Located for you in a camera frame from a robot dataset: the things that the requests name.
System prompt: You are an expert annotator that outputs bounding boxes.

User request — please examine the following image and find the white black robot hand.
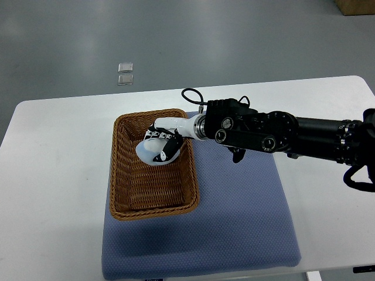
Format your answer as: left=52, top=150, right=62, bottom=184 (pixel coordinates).
left=145, top=116, right=205, bottom=162

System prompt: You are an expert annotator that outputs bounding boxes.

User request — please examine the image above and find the light blue plush toy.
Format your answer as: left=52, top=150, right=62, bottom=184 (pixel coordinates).
left=135, top=138, right=171, bottom=166

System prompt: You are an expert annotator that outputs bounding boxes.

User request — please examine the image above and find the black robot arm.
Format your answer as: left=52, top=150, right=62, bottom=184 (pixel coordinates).
left=136, top=96, right=374, bottom=193

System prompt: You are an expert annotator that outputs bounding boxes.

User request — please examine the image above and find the brown wicker basket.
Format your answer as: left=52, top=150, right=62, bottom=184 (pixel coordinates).
left=108, top=108, right=200, bottom=221

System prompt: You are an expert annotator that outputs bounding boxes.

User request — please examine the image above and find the lower metal floor plate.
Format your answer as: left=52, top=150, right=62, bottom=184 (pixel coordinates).
left=117, top=74, right=134, bottom=85

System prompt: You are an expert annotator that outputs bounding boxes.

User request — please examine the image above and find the metal floor plate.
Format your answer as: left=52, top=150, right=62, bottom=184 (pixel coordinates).
left=118, top=62, right=134, bottom=73
left=117, top=74, right=134, bottom=85

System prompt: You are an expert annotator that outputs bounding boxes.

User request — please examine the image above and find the upper metal floor plate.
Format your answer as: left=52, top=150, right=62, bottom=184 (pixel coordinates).
left=118, top=62, right=134, bottom=73

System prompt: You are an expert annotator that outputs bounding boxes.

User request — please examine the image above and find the blue textured mat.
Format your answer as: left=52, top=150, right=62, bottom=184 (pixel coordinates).
left=101, top=110, right=302, bottom=280

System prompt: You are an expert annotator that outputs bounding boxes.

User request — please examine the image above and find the cardboard box corner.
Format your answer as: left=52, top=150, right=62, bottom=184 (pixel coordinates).
left=334, top=0, right=374, bottom=16

